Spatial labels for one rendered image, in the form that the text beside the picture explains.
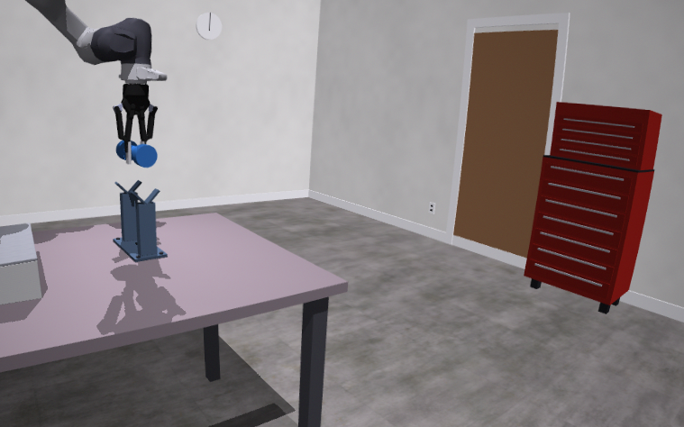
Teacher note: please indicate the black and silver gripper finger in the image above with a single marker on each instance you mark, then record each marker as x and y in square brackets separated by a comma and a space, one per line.
[152, 110]
[125, 136]

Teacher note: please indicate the blue dumbbell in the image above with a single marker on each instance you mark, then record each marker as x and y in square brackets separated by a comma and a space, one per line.
[143, 155]

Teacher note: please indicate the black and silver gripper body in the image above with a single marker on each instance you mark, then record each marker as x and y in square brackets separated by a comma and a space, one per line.
[131, 90]

